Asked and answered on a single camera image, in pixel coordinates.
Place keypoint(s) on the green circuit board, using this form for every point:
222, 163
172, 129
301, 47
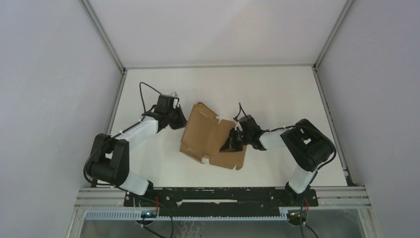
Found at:
297, 215
149, 214

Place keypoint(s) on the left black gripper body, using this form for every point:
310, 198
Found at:
170, 115

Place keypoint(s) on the aluminium frame rail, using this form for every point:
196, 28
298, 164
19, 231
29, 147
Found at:
342, 197

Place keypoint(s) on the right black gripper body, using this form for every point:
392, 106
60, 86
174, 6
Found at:
246, 138

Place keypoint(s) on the left green circuit board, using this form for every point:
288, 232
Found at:
149, 214

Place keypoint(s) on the right green circuit board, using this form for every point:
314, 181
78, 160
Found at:
297, 215

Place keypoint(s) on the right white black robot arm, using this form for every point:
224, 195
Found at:
309, 147

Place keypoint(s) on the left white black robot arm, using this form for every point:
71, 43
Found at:
109, 160

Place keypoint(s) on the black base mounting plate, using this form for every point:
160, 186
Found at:
224, 202

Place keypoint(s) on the brown cardboard box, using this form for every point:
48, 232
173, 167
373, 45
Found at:
205, 134

